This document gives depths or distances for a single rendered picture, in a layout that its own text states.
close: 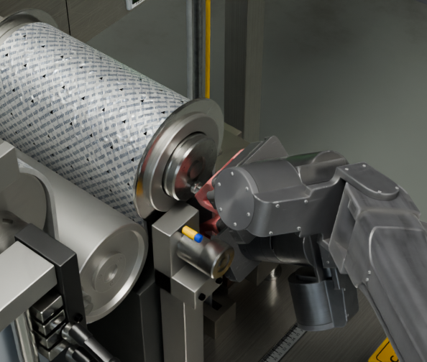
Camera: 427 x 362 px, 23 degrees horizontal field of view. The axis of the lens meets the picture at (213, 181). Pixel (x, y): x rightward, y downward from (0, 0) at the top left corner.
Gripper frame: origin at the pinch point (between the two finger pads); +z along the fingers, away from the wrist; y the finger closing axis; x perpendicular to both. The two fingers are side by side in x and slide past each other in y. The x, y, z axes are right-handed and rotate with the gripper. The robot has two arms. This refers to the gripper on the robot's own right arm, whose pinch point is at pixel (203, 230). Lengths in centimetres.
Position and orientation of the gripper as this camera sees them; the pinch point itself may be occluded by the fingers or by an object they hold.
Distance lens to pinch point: 129.2
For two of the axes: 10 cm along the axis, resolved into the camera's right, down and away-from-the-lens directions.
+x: -3.9, -8.3, -3.9
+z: -6.7, -0.3, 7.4
